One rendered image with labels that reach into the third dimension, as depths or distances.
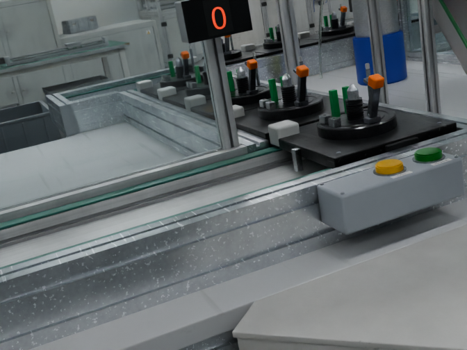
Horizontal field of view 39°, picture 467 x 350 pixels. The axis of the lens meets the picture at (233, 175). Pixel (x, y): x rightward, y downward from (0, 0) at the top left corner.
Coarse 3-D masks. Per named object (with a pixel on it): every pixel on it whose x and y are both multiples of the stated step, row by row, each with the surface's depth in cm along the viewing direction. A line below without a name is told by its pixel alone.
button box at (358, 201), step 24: (408, 168) 97; (432, 168) 96; (456, 168) 98; (336, 192) 93; (360, 192) 92; (384, 192) 94; (408, 192) 95; (432, 192) 97; (456, 192) 99; (336, 216) 94; (360, 216) 93; (384, 216) 95
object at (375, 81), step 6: (366, 78) 112; (372, 78) 109; (378, 78) 109; (372, 84) 109; (378, 84) 109; (372, 90) 110; (378, 90) 110; (372, 96) 111; (378, 96) 111; (372, 102) 111; (378, 102) 112; (372, 108) 112; (372, 114) 113
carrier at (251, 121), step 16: (272, 80) 143; (288, 80) 139; (272, 96) 144; (288, 96) 140; (320, 96) 142; (240, 112) 146; (256, 112) 147; (272, 112) 137; (288, 112) 135; (304, 112) 136; (320, 112) 136; (240, 128) 139; (256, 128) 133
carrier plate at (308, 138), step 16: (400, 112) 125; (304, 128) 126; (400, 128) 114; (416, 128) 113; (432, 128) 111; (448, 128) 112; (272, 144) 126; (288, 144) 119; (304, 144) 115; (320, 144) 114; (336, 144) 112; (352, 144) 110; (368, 144) 109; (384, 144) 108; (320, 160) 109; (336, 160) 105; (352, 160) 106
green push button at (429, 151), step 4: (424, 148) 101; (428, 148) 101; (432, 148) 100; (436, 148) 100; (416, 152) 100; (420, 152) 99; (424, 152) 99; (428, 152) 99; (432, 152) 98; (436, 152) 98; (440, 152) 98; (416, 156) 99; (420, 156) 98; (424, 156) 98; (428, 156) 98; (432, 156) 98; (436, 156) 98; (440, 156) 98; (420, 160) 99; (424, 160) 98; (428, 160) 98; (432, 160) 98
